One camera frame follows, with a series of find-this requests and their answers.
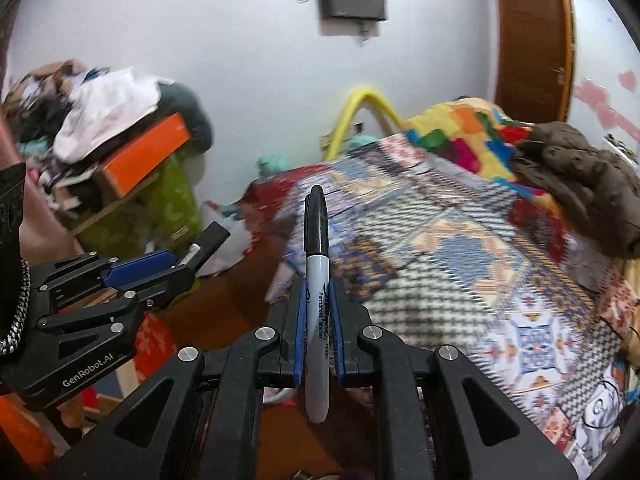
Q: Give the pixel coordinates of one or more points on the brown wooden door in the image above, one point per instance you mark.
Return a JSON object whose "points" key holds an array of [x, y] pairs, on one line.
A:
{"points": [[535, 60]]}

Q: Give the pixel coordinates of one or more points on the patchwork patterned bedspread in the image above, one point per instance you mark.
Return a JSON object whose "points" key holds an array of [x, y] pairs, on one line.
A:
{"points": [[439, 255]]}

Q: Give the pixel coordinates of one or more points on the brown puffer jacket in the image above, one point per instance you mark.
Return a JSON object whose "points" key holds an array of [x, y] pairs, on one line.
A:
{"points": [[597, 190]]}

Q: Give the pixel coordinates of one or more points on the yellow curved tube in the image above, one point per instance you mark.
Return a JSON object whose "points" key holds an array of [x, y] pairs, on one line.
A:
{"points": [[363, 102]]}

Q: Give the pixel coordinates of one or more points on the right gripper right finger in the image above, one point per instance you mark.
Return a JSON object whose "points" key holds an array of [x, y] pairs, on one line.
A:
{"points": [[351, 364]]}

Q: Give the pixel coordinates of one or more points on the white cloth on pile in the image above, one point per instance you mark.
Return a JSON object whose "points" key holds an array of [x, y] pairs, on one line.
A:
{"points": [[102, 108]]}

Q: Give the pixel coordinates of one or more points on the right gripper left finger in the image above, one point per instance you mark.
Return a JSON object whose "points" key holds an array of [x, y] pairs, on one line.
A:
{"points": [[285, 365]]}

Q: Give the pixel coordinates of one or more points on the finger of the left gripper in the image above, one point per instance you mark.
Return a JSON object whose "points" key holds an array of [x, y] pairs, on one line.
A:
{"points": [[123, 274], [159, 291]]}

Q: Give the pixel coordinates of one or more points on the colourful block fleece blanket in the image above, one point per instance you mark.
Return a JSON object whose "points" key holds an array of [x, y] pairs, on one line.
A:
{"points": [[474, 134]]}

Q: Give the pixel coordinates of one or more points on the white plastic shopping bag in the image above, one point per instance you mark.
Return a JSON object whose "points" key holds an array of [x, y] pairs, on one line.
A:
{"points": [[235, 247]]}

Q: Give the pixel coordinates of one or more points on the teal plush toy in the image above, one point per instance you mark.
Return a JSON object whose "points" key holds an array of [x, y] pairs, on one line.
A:
{"points": [[269, 165]]}

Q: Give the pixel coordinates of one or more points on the black card with clip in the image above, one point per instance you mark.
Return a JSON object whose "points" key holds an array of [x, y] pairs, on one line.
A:
{"points": [[204, 246]]}

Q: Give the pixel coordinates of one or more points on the black Sharpie marker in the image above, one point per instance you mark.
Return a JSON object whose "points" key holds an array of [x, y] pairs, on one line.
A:
{"points": [[316, 247]]}

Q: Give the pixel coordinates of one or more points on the green patterned bag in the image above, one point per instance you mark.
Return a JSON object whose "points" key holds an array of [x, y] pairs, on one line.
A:
{"points": [[160, 213]]}

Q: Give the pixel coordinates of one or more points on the orange cardboard box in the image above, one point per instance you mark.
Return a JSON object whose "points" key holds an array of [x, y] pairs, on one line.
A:
{"points": [[135, 161]]}

